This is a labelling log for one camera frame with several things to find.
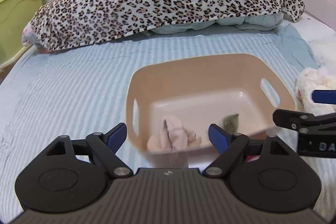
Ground blue striped bed sheet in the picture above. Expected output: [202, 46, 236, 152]
[0, 23, 336, 224]

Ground green plastic cabinet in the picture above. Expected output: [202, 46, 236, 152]
[1, 0, 42, 69]

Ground pink cloth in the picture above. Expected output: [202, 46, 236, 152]
[147, 115, 202, 152]

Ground dark green snack packet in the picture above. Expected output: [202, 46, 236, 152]
[220, 114, 239, 135]

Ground light teal quilt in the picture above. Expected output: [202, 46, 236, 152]
[141, 12, 284, 38]

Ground white mattress pad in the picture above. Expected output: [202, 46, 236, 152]
[281, 13, 336, 75]

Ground beige plastic basket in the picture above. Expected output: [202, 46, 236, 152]
[125, 53, 297, 168]

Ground white fluffy plush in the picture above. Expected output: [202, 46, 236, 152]
[294, 67, 335, 116]

